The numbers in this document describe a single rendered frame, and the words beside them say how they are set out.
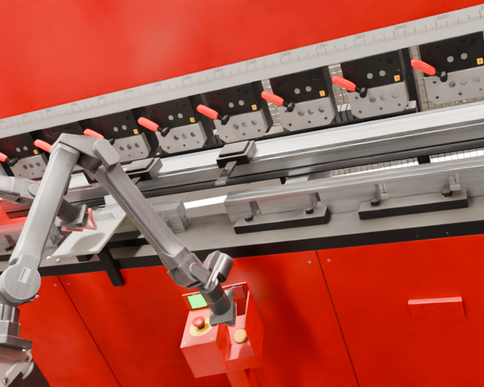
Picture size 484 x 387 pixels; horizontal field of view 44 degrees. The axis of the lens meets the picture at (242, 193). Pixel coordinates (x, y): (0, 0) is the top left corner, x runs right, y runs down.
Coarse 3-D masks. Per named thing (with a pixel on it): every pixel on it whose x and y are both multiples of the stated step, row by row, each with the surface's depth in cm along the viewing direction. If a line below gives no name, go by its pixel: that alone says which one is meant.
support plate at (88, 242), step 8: (120, 216) 198; (104, 224) 196; (112, 224) 194; (120, 224) 194; (72, 232) 199; (80, 232) 197; (88, 232) 195; (96, 232) 193; (104, 232) 191; (112, 232) 190; (72, 240) 194; (80, 240) 192; (88, 240) 190; (96, 240) 188; (104, 240) 186; (64, 248) 191; (72, 248) 189; (80, 248) 187; (88, 248) 185; (96, 248) 183; (56, 256) 188; (64, 256) 187
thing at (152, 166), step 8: (144, 160) 226; (152, 160) 225; (160, 160) 228; (128, 168) 225; (136, 168) 222; (144, 168) 220; (152, 168) 222; (160, 168) 227; (128, 176) 223; (136, 176) 222; (144, 176) 221; (152, 176) 221; (136, 184) 218
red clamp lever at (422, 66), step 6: (414, 60) 146; (414, 66) 146; (420, 66) 145; (426, 66) 145; (432, 66) 146; (426, 72) 146; (432, 72) 145; (438, 72) 146; (444, 72) 146; (444, 78) 145
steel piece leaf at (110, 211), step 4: (112, 204) 208; (116, 204) 207; (104, 208) 207; (108, 208) 206; (112, 208) 205; (116, 208) 204; (120, 208) 203; (104, 212) 205; (108, 212) 204; (112, 212) 202; (116, 212) 202; (96, 216) 200; (100, 216) 200; (104, 216) 199; (108, 216) 199; (112, 216) 198
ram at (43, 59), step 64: (0, 0) 172; (64, 0) 167; (128, 0) 162; (192, 0) 157; (256, 0) 152; (320, 0) 148; (384, 0) 144; (448, 0) 140; (0, 64) 185; (64, 64) 178; (128, 64) 172; (192, 64) 167; (320, 64) 156
